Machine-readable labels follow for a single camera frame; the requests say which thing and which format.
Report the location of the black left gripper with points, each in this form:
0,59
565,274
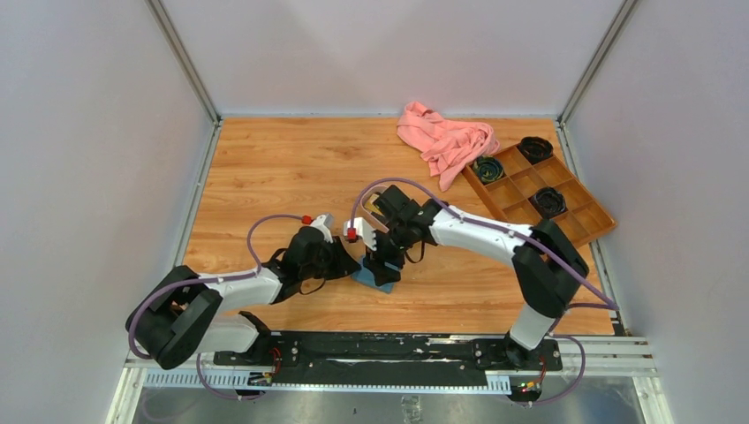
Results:
344,263

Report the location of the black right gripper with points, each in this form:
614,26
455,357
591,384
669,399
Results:
384,274

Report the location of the teal leather card holder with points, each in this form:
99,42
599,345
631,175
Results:
366,277

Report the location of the beige oval tray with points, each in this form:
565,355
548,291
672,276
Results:
376,220

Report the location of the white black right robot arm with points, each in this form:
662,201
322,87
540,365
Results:
547,265

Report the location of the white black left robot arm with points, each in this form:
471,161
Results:
188,313

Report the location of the gold credit card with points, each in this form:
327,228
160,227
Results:
371,207

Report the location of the pink cloth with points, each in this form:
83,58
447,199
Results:
447,146

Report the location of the wooden compartment organizer tray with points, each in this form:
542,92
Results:
528,182

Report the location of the rolled tie orange pattern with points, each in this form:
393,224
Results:
535,149

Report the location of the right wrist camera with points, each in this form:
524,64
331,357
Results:
359,229

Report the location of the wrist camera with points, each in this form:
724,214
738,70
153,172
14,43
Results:
323,223
359,229

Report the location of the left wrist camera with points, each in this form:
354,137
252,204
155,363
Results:
323,223

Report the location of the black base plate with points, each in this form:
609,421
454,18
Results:
391,359

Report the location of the aluminium frame rail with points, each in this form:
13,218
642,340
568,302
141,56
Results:
582,357

